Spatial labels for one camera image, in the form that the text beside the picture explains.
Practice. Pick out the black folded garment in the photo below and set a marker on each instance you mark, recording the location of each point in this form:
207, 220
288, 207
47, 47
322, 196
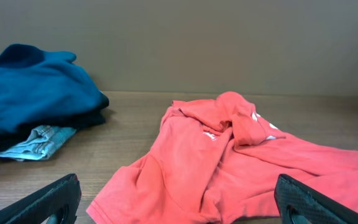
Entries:
77, 122

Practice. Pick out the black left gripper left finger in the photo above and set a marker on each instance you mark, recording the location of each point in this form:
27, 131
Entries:
54, 203

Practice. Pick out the red printed t-shirt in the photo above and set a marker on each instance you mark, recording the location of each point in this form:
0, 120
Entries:
215, 161

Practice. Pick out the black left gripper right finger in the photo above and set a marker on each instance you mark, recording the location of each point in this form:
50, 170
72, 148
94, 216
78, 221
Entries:
298, 203

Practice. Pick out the blue polo shirt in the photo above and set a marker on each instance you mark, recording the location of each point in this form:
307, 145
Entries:
42, 87

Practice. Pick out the grey printed folded cloth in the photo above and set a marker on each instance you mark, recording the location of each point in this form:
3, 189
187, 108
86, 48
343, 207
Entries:
41, 144

